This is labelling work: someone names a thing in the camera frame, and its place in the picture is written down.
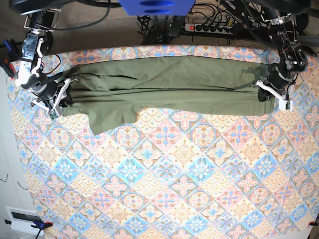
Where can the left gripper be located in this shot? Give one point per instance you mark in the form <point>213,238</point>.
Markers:
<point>276,86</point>

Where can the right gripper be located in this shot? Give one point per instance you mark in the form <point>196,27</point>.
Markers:
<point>55,94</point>

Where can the green t-shirt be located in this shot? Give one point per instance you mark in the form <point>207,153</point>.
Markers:
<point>112,93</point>

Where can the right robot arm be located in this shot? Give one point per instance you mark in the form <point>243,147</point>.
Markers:
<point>38,41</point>

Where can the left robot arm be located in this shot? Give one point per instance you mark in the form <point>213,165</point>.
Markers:
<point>284,33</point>

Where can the blue clamp upper left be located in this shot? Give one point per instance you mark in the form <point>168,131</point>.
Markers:
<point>12,55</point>

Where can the blue clamp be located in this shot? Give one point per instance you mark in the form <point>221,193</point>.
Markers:
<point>40,225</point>
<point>12,55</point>

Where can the blue clamp lower left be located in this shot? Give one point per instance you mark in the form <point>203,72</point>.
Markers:
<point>40,225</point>

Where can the white power strip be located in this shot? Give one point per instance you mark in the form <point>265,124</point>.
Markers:
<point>207,28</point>

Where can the orange clamp lower right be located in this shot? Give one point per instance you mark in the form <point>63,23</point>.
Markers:
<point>314,224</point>

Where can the patterned tablecloth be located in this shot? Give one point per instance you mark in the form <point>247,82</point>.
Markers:
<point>174,174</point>

